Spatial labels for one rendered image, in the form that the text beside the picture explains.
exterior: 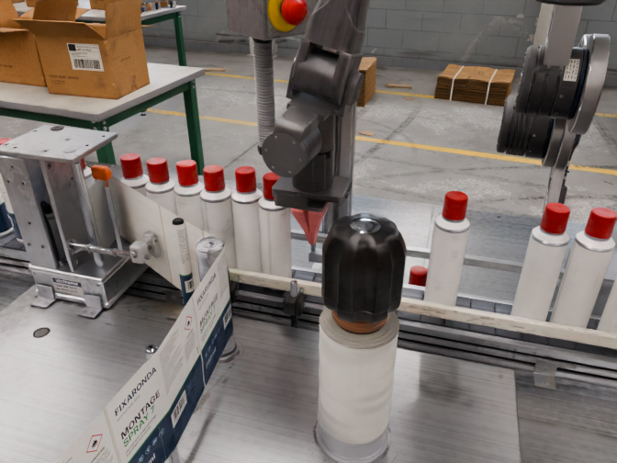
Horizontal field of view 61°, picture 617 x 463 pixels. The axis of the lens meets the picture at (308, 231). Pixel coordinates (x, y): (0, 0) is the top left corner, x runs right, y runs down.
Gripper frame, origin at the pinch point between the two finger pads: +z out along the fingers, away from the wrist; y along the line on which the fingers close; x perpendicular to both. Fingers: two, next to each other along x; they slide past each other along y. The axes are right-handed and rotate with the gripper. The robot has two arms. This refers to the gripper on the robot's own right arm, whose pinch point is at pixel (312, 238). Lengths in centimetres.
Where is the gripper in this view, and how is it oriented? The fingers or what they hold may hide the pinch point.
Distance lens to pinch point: 78.6
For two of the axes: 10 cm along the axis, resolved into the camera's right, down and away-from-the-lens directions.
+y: 9.6, 1.4, -2.5
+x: 2.8, -5.0, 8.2
